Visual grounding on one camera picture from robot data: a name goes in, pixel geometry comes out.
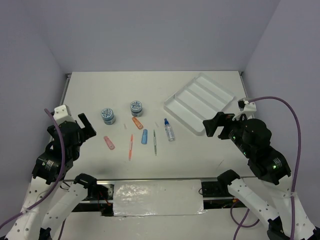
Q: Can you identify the blue ink jar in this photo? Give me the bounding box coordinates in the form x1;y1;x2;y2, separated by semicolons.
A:
129;100;143;118
100;108;116;125

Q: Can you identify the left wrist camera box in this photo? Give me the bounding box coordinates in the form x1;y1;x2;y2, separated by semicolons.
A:
53;104;72;122

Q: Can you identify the metal base rail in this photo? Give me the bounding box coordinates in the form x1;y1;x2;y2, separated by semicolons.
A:
73;179;237;217

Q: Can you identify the orange highlighter pen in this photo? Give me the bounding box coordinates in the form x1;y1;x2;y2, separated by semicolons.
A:
128;134;134;161

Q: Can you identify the right blue ink jar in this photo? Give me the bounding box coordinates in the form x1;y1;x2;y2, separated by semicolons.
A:
129;100;143;118

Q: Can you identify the blue transparent eraser case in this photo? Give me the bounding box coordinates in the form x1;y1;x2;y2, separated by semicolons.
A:
141;129;148;145

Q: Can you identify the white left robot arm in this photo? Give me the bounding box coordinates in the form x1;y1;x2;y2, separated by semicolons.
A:
0;104;98;240

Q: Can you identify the clear blue-cap spray bottle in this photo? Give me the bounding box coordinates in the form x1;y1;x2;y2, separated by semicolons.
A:
164;118;175;142

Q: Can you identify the orange transparent eraser case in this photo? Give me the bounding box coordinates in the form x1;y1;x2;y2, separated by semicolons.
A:
132;117;144;130

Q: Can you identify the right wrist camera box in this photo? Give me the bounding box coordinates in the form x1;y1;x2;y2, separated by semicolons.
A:
232;98;257;121

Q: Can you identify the green thin pen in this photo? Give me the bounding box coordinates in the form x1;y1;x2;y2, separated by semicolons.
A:
153;129;158;156

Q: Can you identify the left blue ink jar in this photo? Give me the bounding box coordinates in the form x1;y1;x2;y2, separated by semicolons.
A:
100;108;116;125

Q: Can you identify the pink transparent eraser case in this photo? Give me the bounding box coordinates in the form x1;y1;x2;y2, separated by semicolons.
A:
103;136;115;150

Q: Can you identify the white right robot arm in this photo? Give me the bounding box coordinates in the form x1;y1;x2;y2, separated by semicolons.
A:
202;112;320;240

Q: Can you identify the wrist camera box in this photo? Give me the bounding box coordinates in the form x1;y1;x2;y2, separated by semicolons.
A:
53;104;72;122
232;98;257;121

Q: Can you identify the silver foil covered plate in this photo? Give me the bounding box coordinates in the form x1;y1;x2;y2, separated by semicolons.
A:
113;179;206;217

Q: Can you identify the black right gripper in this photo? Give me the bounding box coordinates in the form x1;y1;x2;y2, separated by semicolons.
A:
201;109;253;156

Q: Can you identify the white divided plastic tray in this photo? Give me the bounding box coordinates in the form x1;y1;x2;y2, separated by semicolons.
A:
163;71;235;136

